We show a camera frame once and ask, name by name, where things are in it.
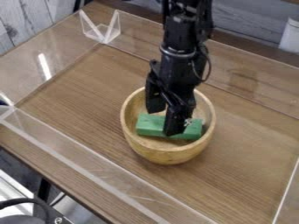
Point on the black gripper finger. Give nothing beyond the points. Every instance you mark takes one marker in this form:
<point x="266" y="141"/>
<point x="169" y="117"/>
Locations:
<point x="176" y="114"/>
<point x="155" y="102"/>

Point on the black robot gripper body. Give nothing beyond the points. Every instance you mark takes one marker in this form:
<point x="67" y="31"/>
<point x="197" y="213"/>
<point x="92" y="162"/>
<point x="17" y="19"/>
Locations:
<point x="179" y="73"/>

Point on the green rectangular block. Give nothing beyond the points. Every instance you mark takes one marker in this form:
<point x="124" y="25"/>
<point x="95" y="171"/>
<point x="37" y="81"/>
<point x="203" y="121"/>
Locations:
<point x="149" y="125"/>

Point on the brown wooden bowl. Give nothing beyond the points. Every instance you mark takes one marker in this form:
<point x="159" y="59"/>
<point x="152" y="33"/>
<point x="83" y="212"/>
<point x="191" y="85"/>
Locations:
<point x="165" y="150"/>

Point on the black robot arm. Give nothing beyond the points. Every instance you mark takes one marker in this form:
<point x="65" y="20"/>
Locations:
<point x="187" y="27"/>

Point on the white cylindrical container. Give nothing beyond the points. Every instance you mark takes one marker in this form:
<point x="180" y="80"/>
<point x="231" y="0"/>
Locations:
<point x="290" y="38"/>

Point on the black table leg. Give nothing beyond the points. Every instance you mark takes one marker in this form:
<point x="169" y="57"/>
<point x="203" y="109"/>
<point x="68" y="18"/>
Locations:
<point x="44" y="189"/>

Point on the clear acrylic corner bracket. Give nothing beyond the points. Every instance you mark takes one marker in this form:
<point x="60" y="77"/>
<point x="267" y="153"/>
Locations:
<point x="103" y="32"/>

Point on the clear acrylic front wall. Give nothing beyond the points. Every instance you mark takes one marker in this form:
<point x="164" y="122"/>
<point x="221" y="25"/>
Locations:
<point x="111" y="191"/>

